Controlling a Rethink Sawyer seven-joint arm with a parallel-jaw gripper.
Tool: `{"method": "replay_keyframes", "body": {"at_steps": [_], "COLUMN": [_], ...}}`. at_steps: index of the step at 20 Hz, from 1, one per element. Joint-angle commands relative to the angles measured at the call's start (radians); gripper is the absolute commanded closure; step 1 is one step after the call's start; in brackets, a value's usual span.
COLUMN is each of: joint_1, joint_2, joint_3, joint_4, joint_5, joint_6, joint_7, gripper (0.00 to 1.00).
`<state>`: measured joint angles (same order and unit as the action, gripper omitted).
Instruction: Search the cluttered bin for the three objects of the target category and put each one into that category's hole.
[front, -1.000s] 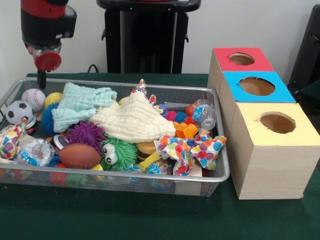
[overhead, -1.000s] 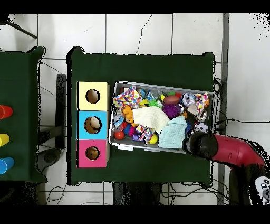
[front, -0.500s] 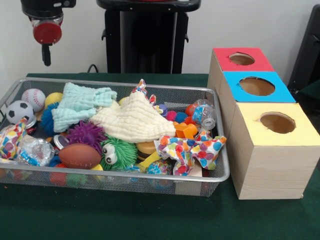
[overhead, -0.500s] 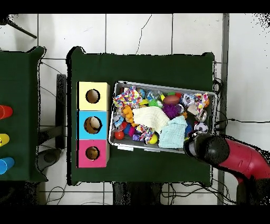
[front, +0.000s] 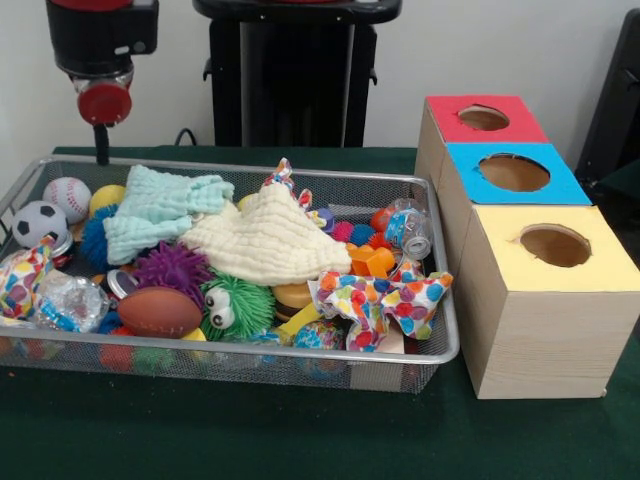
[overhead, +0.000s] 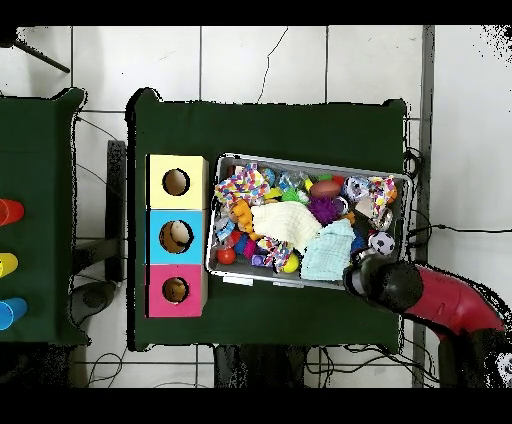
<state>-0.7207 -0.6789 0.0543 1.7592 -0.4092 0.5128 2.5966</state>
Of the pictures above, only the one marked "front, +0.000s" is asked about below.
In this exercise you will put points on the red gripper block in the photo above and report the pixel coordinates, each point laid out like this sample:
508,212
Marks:
104,102

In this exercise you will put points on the mint green waffle cloth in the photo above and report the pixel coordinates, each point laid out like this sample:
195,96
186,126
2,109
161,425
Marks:
165,208

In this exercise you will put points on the colourful dotted fabric strip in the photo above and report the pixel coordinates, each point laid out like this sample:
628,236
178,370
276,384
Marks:
285,180

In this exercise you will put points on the cream yellow waffle cloth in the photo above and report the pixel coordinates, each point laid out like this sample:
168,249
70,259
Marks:
270,240

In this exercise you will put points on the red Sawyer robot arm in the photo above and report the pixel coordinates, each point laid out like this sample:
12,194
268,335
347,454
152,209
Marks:
100,35

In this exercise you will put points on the clear mesh bin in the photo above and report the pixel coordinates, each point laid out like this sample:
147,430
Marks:
440,330

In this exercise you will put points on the wooden box with three holes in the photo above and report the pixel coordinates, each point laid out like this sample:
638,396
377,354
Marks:
540,320

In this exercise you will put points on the smooth yellow ball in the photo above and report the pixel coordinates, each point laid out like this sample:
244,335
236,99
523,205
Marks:
108,198

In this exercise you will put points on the white baseball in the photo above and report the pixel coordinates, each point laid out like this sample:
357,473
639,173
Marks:
67,198

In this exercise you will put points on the blue fuzzy ball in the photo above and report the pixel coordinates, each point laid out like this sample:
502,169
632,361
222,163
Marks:
95,242

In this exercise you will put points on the black white soccer ball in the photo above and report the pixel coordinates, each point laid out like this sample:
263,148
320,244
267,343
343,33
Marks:
40,222

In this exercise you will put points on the silver drink can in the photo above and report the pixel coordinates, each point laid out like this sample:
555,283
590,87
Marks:
120,283

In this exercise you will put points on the purple spiky ball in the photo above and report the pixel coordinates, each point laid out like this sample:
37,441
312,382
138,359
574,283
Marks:
172,272

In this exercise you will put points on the colourful polka dot fabric toy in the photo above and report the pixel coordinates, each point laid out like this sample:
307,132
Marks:
25,280

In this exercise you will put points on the brown football toy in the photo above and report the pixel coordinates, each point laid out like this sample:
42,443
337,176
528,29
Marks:
158,312

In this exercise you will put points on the large green fuzzy ball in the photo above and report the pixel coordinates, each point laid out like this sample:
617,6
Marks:
240,305

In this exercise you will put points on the tan hamburger toy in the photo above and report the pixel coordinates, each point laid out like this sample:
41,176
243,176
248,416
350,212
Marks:
292,296

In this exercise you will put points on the blue globe ball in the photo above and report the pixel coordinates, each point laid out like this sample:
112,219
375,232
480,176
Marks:
320,336

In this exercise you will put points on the orange plastic block toy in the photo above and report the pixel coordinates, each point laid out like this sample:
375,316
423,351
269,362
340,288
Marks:
372,260

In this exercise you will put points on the small clear plastic bottle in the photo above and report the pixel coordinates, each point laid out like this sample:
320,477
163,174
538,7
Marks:
408,228

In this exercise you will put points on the colourful patchwork fabric toy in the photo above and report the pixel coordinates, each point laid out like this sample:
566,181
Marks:
385,300

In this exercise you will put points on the dark green table cloth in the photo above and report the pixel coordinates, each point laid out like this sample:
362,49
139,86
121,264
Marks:
300,430

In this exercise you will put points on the black equipment stand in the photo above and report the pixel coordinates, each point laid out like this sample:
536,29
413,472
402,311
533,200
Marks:
615,100

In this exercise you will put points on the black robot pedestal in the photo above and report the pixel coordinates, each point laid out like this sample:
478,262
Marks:
290,80

